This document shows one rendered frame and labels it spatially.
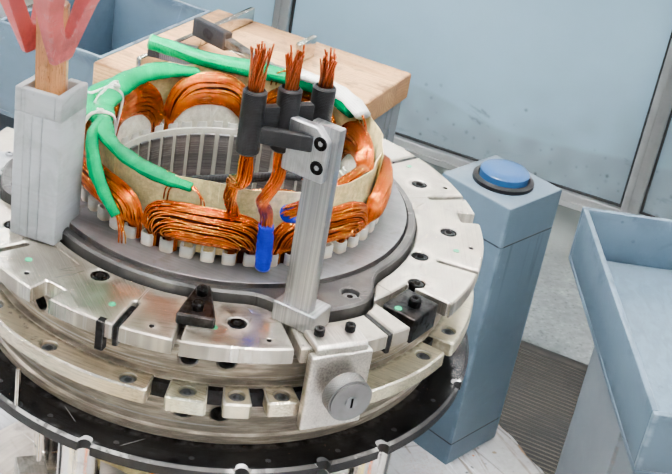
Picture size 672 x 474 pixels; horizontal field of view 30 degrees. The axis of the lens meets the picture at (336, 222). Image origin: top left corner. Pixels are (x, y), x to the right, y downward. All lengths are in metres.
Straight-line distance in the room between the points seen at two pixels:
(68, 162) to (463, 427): 0.51
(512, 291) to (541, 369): 1.66
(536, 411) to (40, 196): 1.94
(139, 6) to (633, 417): 0.66
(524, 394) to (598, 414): 1.73
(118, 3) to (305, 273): 0.63
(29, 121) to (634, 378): 0.38
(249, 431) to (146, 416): 0.06
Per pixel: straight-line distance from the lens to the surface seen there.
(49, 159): 0.69
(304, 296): 0.65
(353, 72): 1.08
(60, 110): 0.67
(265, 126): 0.61
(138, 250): 0.70
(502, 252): 0.99
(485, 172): 1.00
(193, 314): 0.65
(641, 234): 0.95
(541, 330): 2.84
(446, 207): 0.81
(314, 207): 0.63
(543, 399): 2.60
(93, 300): 0.67
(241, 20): 1.14
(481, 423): 1.12
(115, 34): 1.24
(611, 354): 0.81
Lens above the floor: 1.46
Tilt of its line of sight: 28 degrees down
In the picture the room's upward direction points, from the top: 10 degrees clockwise
